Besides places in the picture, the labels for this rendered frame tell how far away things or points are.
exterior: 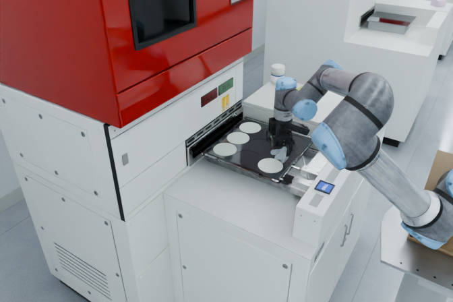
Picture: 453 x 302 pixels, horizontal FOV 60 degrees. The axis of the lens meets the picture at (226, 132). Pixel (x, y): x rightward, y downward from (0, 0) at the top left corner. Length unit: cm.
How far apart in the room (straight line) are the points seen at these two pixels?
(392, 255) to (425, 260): 10
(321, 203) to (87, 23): 90
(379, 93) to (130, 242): 104
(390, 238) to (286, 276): 38
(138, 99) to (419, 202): 85
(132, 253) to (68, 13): 90
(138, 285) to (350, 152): 110
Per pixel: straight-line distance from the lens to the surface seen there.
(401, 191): 113
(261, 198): 156
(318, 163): 168
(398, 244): 150
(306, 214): 133
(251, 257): 151
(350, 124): 96
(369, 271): 251
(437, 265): 149
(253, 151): 168
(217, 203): 153
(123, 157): 135
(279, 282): 152
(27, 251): 273
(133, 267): 168
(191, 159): 166
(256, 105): 190
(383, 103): 98
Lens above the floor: 184
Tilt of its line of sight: 31 degrees down
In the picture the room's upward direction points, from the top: straight up
